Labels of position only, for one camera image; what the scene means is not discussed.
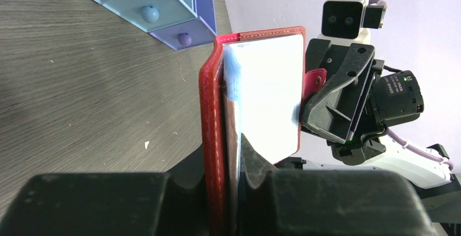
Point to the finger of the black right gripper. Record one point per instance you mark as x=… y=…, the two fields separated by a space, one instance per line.
x=322 y=54
x=334 y=111

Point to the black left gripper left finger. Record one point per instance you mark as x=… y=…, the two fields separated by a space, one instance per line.
x=130 y=203

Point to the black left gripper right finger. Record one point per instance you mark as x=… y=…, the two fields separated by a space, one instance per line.
x=325 y=202

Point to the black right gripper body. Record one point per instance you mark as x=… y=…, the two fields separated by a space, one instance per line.
x=392 y=100

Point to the red leather card holder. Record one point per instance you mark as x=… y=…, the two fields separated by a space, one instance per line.
x=251 y=87

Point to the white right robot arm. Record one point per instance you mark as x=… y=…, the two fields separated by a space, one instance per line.
x=428 y=168

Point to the purple drawer box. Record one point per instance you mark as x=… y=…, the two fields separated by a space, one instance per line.
x=196 y=32

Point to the light blue middle drawer box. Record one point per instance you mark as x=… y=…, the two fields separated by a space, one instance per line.
x=150 y=15

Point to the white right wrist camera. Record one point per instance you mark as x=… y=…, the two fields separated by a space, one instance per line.
x=345 y=22

